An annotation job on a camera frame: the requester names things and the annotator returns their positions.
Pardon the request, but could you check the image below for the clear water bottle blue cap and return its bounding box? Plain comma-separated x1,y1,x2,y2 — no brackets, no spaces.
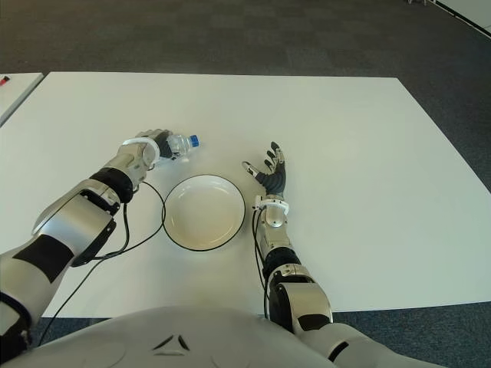
155,133,202,169

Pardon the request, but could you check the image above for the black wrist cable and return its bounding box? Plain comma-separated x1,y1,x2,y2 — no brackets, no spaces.
251,206,272,319
38,181,168,346

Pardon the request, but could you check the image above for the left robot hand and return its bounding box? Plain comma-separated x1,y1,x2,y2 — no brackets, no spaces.
133,129,181,162

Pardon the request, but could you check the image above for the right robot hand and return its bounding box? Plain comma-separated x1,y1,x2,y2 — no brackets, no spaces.
241,140,288,197

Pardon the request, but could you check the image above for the white plate black rim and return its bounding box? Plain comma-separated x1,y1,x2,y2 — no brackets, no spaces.
163,175,246,252

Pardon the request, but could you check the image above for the white board edge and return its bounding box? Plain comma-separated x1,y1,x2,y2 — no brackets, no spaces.
437,0,491,39

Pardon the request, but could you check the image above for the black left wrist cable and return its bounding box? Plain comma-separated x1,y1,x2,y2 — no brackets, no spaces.
38,181,168,346

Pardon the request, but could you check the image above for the grey robot torso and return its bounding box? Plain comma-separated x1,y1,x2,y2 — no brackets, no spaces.
7,305,338,368

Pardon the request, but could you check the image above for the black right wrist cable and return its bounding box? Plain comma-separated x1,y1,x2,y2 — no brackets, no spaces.
251,206,272,319

